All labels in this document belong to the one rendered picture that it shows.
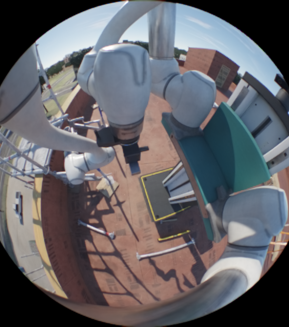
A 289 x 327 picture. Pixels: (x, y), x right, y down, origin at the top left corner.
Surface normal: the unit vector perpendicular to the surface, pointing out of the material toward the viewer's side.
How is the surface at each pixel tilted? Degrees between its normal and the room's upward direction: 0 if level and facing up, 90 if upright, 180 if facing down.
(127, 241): 0
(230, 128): 90
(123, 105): 91
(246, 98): 90
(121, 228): 0
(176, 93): 84
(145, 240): 0
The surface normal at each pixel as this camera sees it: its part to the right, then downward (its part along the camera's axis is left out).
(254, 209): -0.94, -0.33
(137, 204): 0.07, -0.40
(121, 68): 0.15, 0.82
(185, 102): -0.79, 0.53
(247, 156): -0.95, 0.24
